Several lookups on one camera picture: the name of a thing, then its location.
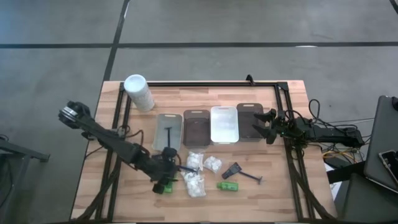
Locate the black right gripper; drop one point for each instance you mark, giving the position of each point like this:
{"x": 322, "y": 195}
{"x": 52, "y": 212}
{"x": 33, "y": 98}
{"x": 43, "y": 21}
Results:
{"x": 287, "y": 126}

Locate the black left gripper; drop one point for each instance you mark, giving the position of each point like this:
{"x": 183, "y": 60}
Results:
{"x": 163, "y": 169}

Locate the green shampoo bottle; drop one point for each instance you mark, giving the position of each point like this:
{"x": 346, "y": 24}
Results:
{"x": 169, "y": 188}
{"x": 228, "y": 186}

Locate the dark blue razor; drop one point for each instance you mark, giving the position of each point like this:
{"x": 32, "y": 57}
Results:
{"x": 168, "y": 137}
{"x": 248, "y": 176}
{"x": 188, "y": 169}

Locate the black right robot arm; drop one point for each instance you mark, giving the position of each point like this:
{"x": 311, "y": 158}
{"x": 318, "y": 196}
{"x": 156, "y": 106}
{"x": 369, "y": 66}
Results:
{"x": 332, "y": 133}

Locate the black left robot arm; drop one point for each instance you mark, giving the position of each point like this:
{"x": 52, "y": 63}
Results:
{"x": 105, "y": 137}

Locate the brown translucent plastic bin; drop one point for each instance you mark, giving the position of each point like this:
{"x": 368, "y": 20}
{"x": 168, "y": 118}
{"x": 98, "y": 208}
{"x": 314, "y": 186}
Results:
{"x": 196, "y": 129}
{"x": 247, "y": 124}

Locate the white plastic bin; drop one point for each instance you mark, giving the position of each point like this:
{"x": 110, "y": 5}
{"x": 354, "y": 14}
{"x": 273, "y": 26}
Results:
{"x": 224, "y": 126}

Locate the light grey plastic bin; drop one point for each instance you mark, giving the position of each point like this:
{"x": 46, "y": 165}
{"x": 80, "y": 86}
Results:
{"x": 161, "y": 137}

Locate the black clamp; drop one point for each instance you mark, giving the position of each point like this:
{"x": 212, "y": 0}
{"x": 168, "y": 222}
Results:
{"x": 249, "y": 79}

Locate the white cylindrical wipes canister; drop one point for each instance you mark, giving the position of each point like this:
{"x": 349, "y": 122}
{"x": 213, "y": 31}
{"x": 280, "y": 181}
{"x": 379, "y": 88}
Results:
{"x": 140, "y": 93}

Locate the grey laptop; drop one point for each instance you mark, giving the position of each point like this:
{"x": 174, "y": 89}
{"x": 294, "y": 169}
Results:
{"x": 382, "y": 130}

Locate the dark grey cabinet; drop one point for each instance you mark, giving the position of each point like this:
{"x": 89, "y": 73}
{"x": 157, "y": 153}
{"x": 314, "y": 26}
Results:
{"x": 370, "y": 202}

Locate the smartphone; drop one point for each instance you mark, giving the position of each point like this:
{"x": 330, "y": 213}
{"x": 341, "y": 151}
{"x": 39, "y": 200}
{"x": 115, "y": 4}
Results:
{"x": 390, "y": 163}

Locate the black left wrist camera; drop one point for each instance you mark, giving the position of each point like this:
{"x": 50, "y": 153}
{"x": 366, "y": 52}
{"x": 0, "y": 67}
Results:
{"x": 170, "y": 152}

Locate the black metal rig frame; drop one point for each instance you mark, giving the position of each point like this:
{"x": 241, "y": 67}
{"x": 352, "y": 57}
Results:
{"x": 202, "y": 84}

